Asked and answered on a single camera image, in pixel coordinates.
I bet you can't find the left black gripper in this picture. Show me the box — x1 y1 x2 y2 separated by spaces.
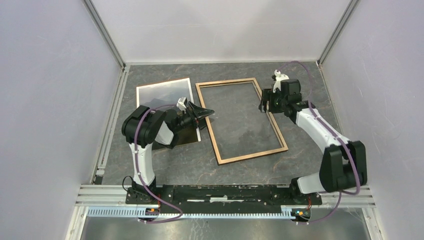
173 101 215 133

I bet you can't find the landscape photo print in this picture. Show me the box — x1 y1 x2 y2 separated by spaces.
135 77 201 146

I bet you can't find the wooden picture frame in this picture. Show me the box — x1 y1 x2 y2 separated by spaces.
195 77 289 165

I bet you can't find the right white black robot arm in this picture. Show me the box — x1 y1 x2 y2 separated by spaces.
258 79 368 204

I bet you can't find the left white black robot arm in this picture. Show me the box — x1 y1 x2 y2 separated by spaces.
121 97 214 204

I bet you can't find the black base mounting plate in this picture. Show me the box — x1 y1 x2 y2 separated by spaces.
125 184 323 214

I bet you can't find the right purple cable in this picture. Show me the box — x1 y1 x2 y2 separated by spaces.
278 60 362 225

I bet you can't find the white slotted cable duct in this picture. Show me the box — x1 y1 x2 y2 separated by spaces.
86 206 295 220

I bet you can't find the aluminium rail frame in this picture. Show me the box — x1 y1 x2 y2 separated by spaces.
75 185 376 209

